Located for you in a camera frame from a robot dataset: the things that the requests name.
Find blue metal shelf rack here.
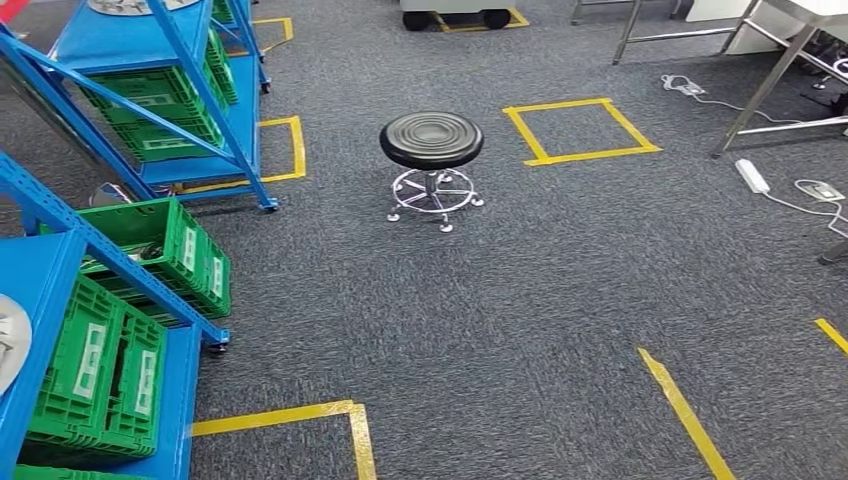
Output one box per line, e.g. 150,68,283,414
0,0,281,215
0,152,232,480

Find chrome stool base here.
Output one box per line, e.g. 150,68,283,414
378,110,486,234

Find yellow floor tape square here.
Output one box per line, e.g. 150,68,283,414
192,400,378,480
501,97,664,168

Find white wheeled cart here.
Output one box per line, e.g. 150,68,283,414
399,0,517,32

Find white power strip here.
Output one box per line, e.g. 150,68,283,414
734,158,772,195

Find grey wheel cover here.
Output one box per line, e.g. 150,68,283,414
87,0,200,17
0,294,33,399

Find white power adapter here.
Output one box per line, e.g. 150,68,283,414
794,178,847,204

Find steel table frame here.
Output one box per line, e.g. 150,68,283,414
611,0,740,66
570,0,684,27

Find white cable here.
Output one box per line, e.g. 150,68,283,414
660,73,806,127
765,178,848,241

